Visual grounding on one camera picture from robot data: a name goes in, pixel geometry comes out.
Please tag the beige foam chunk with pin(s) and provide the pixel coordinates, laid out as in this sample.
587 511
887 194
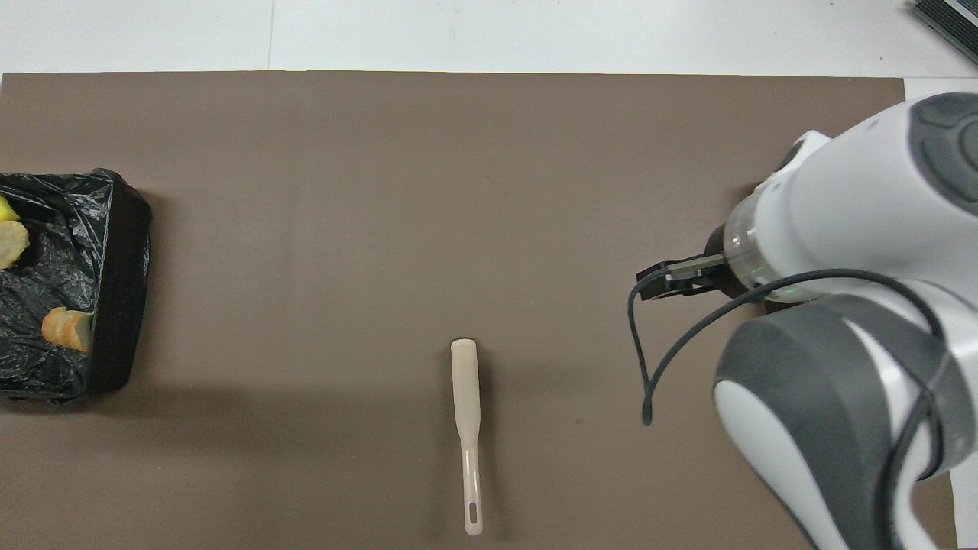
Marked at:
11 244
69 330

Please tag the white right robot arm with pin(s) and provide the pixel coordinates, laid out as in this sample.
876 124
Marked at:
840 198

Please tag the yellow sponge wedge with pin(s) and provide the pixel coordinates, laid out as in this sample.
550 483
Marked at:
6 210

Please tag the black bag lined bin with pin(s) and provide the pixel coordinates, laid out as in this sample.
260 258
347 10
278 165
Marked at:
114 305

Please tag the beige hand brush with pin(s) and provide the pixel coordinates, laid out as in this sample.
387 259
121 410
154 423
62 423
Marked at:
464 382

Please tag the brown table mat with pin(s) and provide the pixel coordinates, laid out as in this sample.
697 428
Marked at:
382 153

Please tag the dark ribbed panel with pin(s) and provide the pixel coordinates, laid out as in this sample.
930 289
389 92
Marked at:
951 19

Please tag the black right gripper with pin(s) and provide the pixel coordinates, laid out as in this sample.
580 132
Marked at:
718 279

